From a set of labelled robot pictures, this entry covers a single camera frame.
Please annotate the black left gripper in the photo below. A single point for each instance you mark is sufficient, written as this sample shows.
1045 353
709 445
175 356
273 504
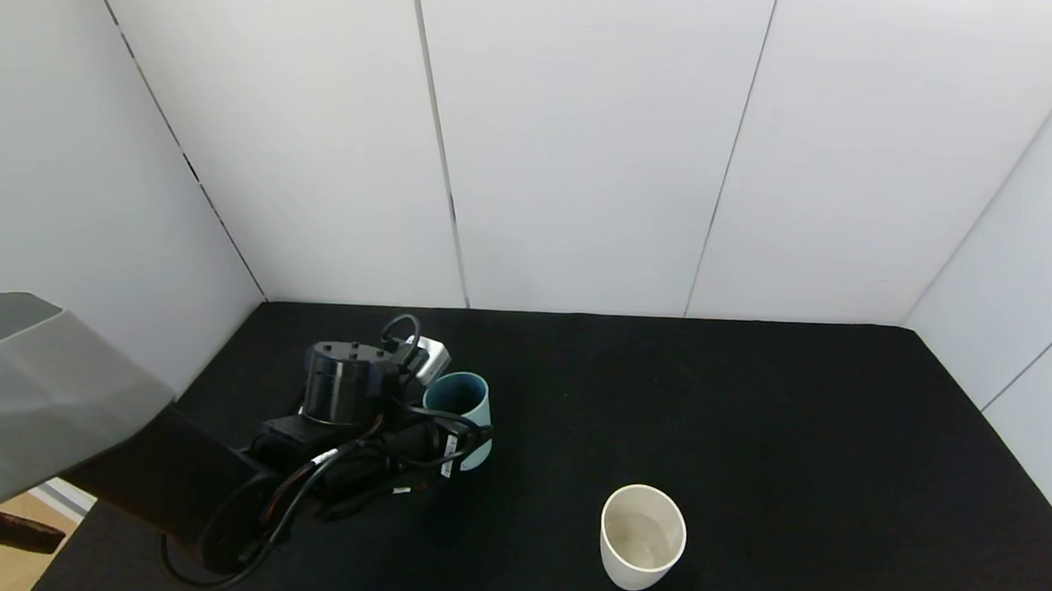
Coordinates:
451 455

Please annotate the teal cup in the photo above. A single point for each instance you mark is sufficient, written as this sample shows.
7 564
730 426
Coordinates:
465 398

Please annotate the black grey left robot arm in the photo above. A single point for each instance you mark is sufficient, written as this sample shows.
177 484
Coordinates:
93 420

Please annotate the cream white cup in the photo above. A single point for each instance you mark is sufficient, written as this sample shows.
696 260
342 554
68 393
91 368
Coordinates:
640 544

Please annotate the dark brown floor object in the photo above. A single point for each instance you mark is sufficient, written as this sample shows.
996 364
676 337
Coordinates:
10 531

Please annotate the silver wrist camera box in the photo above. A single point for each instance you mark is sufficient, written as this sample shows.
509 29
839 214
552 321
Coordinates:
429 359

